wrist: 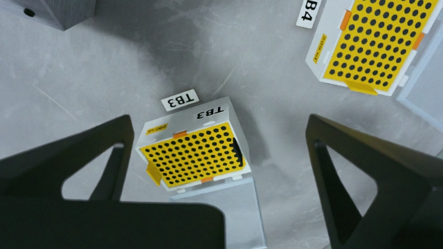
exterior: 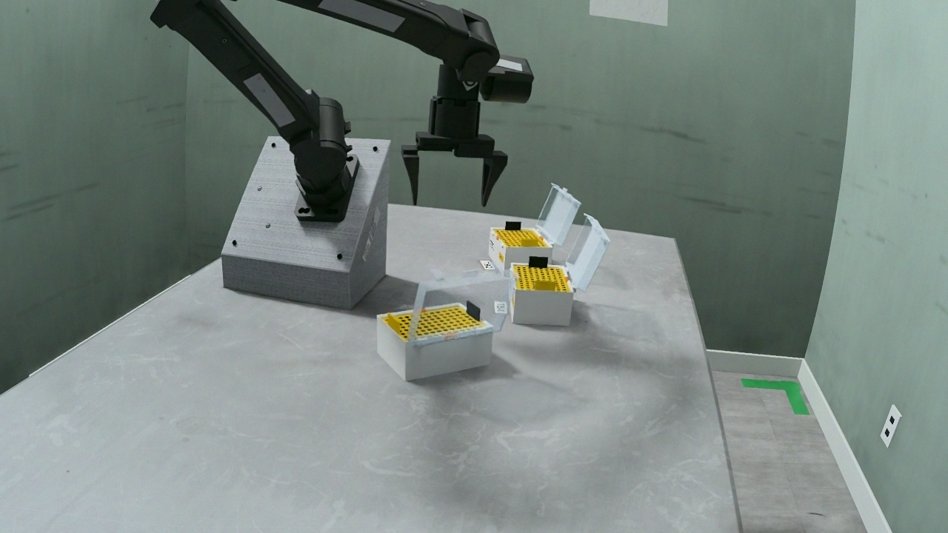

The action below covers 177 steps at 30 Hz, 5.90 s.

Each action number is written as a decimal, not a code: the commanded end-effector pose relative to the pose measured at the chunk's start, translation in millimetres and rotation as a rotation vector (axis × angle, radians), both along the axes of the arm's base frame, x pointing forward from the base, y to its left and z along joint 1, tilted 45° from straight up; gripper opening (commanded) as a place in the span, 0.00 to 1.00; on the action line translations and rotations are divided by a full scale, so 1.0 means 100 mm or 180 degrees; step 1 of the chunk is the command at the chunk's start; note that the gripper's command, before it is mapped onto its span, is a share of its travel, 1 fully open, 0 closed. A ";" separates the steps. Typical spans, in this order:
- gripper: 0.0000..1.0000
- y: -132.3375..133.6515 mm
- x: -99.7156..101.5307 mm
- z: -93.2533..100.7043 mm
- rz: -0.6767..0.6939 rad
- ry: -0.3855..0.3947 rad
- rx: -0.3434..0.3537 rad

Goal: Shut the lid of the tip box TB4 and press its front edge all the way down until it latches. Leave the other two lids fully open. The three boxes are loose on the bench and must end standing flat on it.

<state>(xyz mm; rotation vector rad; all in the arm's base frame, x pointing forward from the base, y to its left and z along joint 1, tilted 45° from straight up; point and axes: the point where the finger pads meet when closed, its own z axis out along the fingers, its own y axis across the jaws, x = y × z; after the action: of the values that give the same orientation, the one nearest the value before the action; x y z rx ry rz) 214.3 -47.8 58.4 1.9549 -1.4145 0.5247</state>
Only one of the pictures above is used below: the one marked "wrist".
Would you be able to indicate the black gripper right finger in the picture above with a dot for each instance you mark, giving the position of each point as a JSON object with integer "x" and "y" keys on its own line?
{"x": 409, "y": 200}

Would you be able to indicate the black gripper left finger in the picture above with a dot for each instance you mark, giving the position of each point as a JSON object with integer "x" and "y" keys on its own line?
{"x": 42, "y": 171}

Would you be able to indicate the white pipette tip box with clear lid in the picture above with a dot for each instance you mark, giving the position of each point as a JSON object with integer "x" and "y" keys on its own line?
{"x": 236, "y": 198}

